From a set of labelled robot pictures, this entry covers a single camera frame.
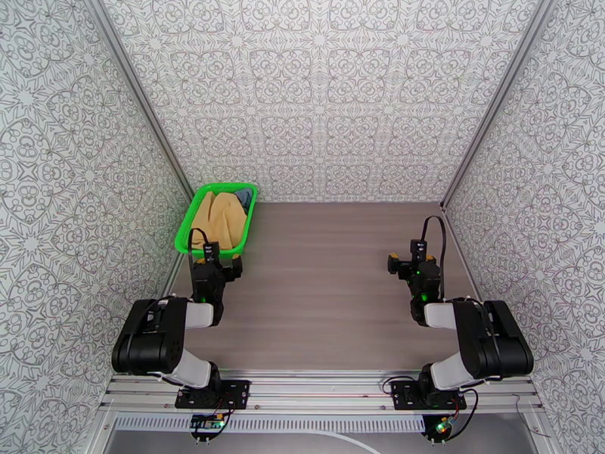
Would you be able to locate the aluminium mounting rail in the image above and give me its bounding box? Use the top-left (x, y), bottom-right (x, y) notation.
top-left (99, 369), bottom-right (545, 417)

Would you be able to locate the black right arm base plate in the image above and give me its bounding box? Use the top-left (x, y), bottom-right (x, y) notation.
top-left (391, 381), bottom-right (468, 411)

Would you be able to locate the green plastic laundry basket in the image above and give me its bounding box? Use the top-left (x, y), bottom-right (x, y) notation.
top-left (175, 182), bottom-right (259, 257)

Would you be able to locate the white perforated strip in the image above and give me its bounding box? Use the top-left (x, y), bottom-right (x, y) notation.
top-left (113, 415), bottom-right (427, 434)

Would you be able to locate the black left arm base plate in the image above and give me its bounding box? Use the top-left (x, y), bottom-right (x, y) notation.
top-left (175, 379), bottom-right (252, 411)

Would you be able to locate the aluminium frame post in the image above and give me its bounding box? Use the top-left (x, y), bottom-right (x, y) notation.
top-left (80, 0), bottom-right (196, 196)
top-left (439, 0), bottom-right (557, 213)

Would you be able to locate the tan yellow cloth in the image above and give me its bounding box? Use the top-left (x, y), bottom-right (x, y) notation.
top-left (190, 191), bottom-right (250, 252)

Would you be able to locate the aluminium table edge rail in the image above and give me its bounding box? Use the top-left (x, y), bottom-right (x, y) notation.
top-left (163, 253), bottom-right (192, 297)
top-left (442, 204), bottom-right (479, 303)

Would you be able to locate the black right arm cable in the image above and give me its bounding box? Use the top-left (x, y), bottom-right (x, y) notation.
top-left (421, 215), bottom-right (448, 300)

